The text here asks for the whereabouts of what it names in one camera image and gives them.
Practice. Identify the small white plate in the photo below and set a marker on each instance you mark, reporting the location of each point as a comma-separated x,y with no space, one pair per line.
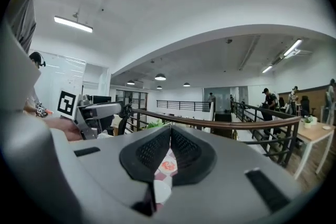
173,171

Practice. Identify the black board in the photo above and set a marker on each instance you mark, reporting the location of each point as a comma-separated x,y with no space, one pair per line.
101,99

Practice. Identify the pink white checkered tablecloth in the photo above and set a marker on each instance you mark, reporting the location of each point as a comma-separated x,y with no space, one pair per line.
169,156

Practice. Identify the person's grey shirt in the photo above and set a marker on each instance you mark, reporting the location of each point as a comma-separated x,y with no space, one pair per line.
25,21

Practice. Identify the small white dish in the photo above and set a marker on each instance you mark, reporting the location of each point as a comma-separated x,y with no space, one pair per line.
327,127

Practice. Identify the small potted plant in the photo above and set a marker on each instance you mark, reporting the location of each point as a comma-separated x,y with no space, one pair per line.
308,122

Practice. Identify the sliced red food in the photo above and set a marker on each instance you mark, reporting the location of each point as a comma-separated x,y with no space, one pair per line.
168,165

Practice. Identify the green potted plant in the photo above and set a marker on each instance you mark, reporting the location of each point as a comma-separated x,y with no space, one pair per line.
157,124

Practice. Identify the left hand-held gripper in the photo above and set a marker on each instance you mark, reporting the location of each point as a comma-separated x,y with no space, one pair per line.
67,103

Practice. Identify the black railing with wooden handrail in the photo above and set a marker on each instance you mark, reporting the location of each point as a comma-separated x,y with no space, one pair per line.
236,125

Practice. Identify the light wooden side table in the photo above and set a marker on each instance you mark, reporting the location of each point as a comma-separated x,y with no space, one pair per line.
315,133

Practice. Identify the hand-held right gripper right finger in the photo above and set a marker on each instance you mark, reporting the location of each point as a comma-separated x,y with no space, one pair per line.
236,178

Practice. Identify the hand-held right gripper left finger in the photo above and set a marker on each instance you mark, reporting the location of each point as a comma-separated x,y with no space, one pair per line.
105,165

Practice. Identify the long ceiling light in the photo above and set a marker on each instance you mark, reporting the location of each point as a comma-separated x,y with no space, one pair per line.
267,69
292,47
73,24

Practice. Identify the person's left forearm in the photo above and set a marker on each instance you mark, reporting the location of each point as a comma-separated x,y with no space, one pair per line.
65,128

